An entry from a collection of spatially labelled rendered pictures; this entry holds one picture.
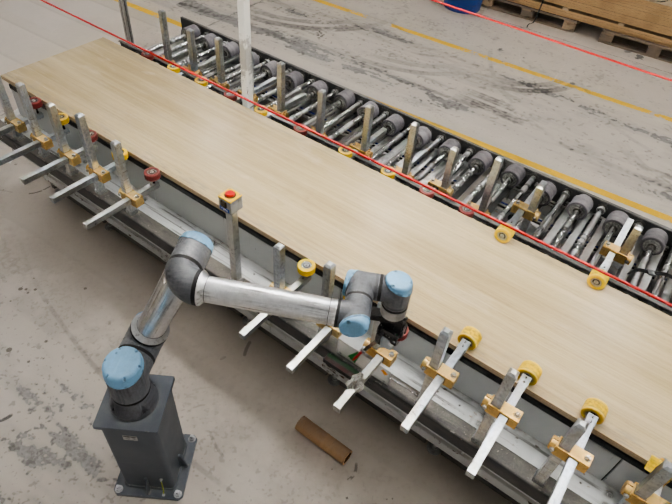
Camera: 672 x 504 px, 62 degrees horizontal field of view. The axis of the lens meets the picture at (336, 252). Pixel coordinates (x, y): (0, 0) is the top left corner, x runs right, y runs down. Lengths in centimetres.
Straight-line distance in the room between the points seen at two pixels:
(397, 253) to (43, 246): 244
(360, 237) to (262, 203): 52
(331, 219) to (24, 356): 187
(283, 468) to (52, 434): 115
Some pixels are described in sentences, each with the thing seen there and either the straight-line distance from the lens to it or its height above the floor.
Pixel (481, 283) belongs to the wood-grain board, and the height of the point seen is 90.
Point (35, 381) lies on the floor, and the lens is 343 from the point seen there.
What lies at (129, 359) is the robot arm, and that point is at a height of 87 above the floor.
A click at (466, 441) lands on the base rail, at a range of 232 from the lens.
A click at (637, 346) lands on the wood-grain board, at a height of 90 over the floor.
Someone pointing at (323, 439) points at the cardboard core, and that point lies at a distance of 292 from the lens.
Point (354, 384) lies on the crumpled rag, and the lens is 215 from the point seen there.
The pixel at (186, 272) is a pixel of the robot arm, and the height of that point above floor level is 139.
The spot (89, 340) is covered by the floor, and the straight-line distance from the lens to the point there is 350.
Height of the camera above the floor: 269
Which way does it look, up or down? 45 degrees down
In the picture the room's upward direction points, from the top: 6 degrees clockwise
